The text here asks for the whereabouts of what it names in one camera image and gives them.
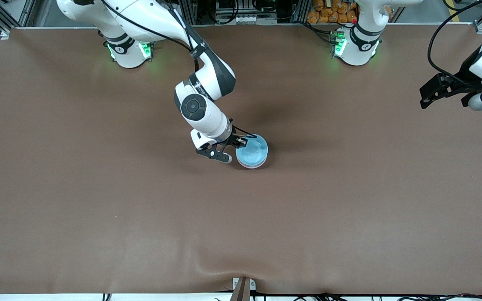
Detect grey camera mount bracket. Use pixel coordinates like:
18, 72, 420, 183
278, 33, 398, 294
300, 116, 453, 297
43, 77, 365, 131
232, 277, 256, 301

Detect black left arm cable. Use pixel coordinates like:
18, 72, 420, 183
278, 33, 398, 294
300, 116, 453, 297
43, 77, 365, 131
428, 0, 482, 84

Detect black electronics box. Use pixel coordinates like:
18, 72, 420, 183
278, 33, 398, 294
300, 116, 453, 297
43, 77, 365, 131
215, 0, 278, 26

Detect blue bowl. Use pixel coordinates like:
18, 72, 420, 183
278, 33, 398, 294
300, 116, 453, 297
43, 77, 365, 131
236, 134, 269, 167

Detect brown table mat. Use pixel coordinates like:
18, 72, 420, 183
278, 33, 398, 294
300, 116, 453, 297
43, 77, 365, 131
0, 23, 482, 296

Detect orange snack bags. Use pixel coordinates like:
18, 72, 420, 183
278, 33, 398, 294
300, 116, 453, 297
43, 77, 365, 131
306, 0, 358, 24

